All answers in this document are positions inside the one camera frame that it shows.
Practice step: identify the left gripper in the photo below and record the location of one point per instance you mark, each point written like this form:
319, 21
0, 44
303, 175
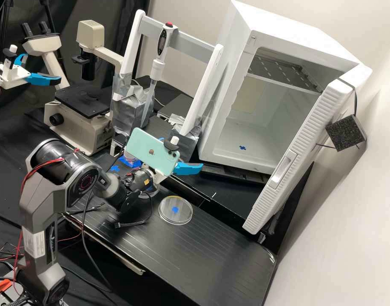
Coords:
13, 75

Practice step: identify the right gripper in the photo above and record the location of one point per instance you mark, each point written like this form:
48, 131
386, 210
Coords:
158, 178

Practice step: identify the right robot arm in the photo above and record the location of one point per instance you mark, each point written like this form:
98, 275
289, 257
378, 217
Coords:
38, 204

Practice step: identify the blue bottle holder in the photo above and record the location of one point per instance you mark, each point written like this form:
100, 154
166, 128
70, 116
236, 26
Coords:
131, 164

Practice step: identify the black tray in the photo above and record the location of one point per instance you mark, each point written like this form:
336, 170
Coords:
177, 106

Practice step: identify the petri dish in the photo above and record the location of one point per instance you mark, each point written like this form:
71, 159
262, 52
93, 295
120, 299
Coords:
175, 211

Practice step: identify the black platform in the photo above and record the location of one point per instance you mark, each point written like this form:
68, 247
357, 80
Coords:
194, 255
220, 197

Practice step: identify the white pipette stand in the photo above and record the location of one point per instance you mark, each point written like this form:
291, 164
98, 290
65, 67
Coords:
198, 95

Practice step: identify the cream microscope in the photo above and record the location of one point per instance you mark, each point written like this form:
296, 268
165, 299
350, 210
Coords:
76, 124

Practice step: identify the pipette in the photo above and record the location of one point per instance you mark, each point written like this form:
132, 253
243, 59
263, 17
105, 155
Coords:
163, 41

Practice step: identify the incubator door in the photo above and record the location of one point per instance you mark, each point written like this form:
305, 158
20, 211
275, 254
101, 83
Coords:
309, 143

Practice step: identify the white incubator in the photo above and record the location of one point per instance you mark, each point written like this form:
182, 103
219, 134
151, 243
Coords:
277, 41

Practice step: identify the right wrist camera phone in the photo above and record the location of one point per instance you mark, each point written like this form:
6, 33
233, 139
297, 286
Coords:
150, 149

